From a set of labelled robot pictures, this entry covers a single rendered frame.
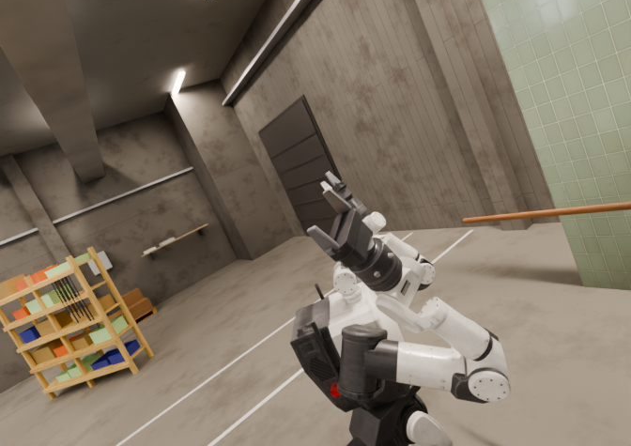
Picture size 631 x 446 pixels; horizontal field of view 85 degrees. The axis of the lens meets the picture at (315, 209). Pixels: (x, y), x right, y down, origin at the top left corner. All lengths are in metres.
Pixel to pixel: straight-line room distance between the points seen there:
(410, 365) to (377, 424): 0.35
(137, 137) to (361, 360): 10.26
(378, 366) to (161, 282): 9.81
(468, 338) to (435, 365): 0.11
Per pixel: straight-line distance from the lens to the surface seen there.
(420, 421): 1.26
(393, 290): 0.73
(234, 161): 9.67
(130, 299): 9.89
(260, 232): 9.65
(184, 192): 10.63
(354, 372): 0.89
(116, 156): 10.68
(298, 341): 1.05
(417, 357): 0.88
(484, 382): 0.86
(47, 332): 7.25
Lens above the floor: 1.84
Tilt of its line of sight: 8 degrees down
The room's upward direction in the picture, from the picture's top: 25 degrees counter-clockwise
